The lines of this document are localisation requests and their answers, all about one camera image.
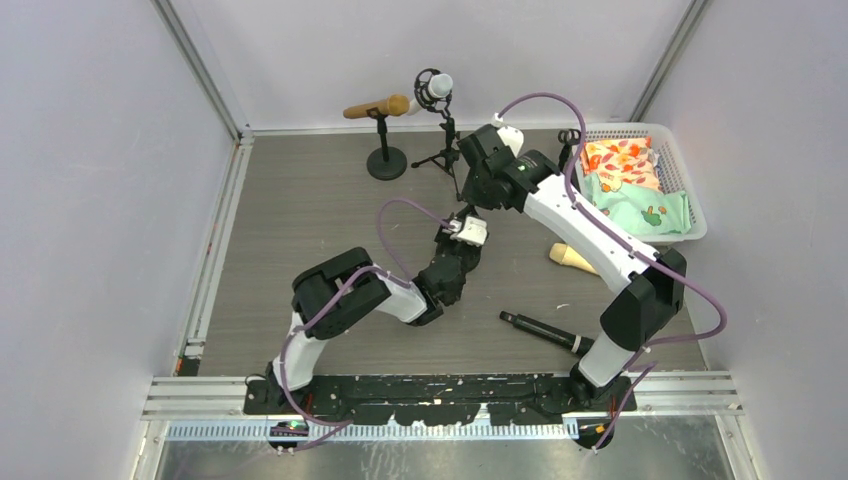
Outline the black tripod shock-mount stand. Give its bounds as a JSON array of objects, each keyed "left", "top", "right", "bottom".
[{"left": 410, "top": 67, "right": 470, "bottom": 203}]

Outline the cream yellow microphone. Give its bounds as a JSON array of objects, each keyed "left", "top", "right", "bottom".
[{"left": 548, "top": 243, "right": 598, "bottom": 276}]

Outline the black round-base stand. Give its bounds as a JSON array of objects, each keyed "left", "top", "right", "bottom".
[
  {"left": 366, "top": 108, "right": 408, "bottom": 181},
  {"left": 557, "top": 128, "right": 582, "bottom": 172}
]

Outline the gold microphone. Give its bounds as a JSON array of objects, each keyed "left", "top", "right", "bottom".
[{"left": 342, "top": 94, "right": 410, "bottom": 119}]

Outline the white microphone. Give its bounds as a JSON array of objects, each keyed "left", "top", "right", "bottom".
[{"left": 406, "top": 68, "right": 454, "bottom": 118}]

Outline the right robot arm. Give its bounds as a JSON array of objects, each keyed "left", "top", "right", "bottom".
[{"left": 458, "top": 124, "right": 687, "bottom": 400}]

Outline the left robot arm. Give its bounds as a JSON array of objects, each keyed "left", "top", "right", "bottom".
[{"left": 269, "top": 217, "right": 488, "bottom": 391}]

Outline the black microphone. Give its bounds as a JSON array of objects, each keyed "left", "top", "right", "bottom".
[{"left": 498, "top": 311, "right": 594, "bottom": 358}]

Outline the green patterned cloth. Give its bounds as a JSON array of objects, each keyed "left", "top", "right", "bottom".
[{"left": 583, "top": 173, "right": 692, "bottom": 236}]

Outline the white plastic basket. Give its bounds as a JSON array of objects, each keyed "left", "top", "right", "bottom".
[{"left": 575, "top": 123, "right": 707, "bottom": 245}]

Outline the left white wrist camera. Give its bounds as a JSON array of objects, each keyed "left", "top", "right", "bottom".
[{"left": 448, "top": 215, "right": 489, "bottom": 247}]

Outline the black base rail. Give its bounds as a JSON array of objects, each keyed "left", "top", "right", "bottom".
[{"left": 243, "top": 370, "right": 637, "bottom": 429}]

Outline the aluminium corner post left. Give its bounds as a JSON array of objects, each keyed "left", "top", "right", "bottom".
[{"left": 152, "top": 0, "right": 252, "bottom": 143}]

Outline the aluminium corner post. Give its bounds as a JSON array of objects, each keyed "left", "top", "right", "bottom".
[
  {"left": 152, "top": 0, "right": 252, "bottom": 143},
  {"left": 628, "top": 0, "right": 713, "bottom": 122}
]

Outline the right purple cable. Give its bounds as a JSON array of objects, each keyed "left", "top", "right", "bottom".
[{"left": 496, "top": 91, "right": 729, "bottom": 452}]

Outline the aluminium corner post right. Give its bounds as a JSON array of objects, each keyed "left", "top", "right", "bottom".
[{"left": 628, "top": 0, "right": 713, "bottom": 122}]

